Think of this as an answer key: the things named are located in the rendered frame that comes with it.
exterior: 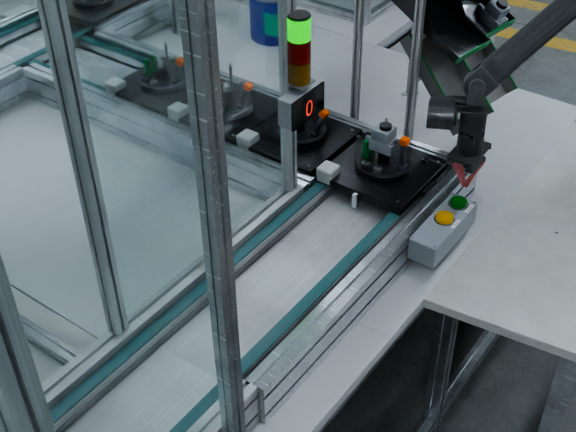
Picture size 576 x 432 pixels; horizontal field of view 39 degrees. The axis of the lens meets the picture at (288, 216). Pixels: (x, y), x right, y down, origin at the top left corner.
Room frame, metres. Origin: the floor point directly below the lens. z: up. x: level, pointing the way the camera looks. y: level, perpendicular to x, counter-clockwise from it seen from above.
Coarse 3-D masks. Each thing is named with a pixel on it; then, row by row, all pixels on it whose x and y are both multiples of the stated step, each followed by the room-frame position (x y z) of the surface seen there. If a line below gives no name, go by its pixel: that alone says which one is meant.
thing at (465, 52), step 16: (400, 0) 1.89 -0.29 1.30; (432, 0) 1.95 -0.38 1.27; (448, 0) 1.94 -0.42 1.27; (432, 16) 1.90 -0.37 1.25; (448, 16) 1.91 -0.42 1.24; (464, 16) 1.90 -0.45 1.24; (432, 32) 1.82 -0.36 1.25; (448, 32) 1.86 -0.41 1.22; (464, 32) 1.87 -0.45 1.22; (480, 32) 1.86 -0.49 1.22; (448, 48) 1.78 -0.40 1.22; (464, 48) 1.82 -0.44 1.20; (480, 48) 1.82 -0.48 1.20
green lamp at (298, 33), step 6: (288, 24) 1.55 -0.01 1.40; (294, 24) 1.53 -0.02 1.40; (300, 24) 1.53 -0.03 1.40; (306, 24) 1.54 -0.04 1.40; (288, 30) 1.55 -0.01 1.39; (294, 30) 1.53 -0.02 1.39; (300, 30) 1.53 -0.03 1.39; (306, 30) 1.54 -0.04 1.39; (288, 36) 1.55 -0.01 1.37; (294, 36) 1.53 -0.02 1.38; (300, 36) 1.53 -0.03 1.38; (306, 36) 1.54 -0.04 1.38; (294, 42) 1.53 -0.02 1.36; (300, 42) 1.53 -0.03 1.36; (306, 42) 1.54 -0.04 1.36
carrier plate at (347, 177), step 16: (352, 144) 1.74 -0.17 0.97; (336, 160) 1.67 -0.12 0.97; (352, 160) 1.67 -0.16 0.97; (416, 160) 1.67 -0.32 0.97; (432, 160) 1.66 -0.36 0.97; (336, 176) 1.61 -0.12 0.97; (352, 176) 1.60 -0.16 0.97; (416, 176) 1.60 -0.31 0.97; (432, 176) 1.60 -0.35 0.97; (352, 192) 1.55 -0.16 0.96; (368, 192) 1.54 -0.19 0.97; (384, 192) 1.54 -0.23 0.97; (400, 192) 1.53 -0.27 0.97; (416, 192) 1.53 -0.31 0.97; (384, 208) 1.50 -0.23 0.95; (400, 208) 1.47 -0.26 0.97
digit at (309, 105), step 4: (308, 96) 1.54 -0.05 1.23; (312, 96) 1.55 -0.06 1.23; (304, 100) 1.53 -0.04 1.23; (308, 100) 1.54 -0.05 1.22; (312, 100) 1.55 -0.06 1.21; (304, 104) 1.53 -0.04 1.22; (308, 104) 1.54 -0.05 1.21; (312, 104) 1.55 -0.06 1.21; (304, 108) 1.53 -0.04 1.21; (308, 108) 1.54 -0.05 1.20; (312, 108) 1.55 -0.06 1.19; (304, 112) 1.53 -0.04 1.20; (308, 112) 1.54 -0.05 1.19; (312, 112) 1.55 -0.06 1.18; (304, 116) 1.53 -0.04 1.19; (308, 116) 1.54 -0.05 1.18; (304, 120) 1.53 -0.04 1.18
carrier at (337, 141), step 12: (312, 120) 1.83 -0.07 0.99; (324, 120) 1.86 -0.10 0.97; (336, 120) 1.86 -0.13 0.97; (300, 132) 1.77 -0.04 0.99; (312, 132) 1.76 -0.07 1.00; (324, 132) 1.77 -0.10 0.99; (336, 132) 1.80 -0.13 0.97; (348, 132) 1.80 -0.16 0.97; (360, 132) 1.81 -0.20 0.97; (300, 144) 1.72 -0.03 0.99; (312, 144) 1.73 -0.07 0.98; (324, 144) 1.75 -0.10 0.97; (336, 144) 1.74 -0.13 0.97; (348, 144) 1.76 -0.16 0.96; (300, 156) 1.69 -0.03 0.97; (312, 156) 1.69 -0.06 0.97; (324, 156) 1.69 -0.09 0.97; (336, 156) 1.72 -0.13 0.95; (300, 168) 1.64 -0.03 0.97; (312, 168) 1.64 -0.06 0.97
